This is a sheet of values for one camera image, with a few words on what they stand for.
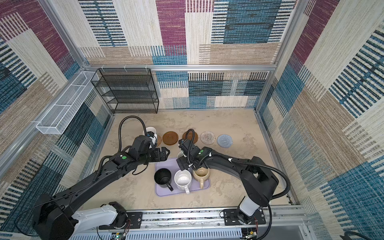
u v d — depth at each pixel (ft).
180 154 2.86
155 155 2.30
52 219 1.26
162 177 2.78
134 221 2.40
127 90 3.59
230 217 2.39
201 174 2.89
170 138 3.37
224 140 3.35
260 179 1.52
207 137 3.43
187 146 2.17
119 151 2.06
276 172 1.34
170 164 2.96
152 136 2.40
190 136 3.51
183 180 2.79
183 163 2.52
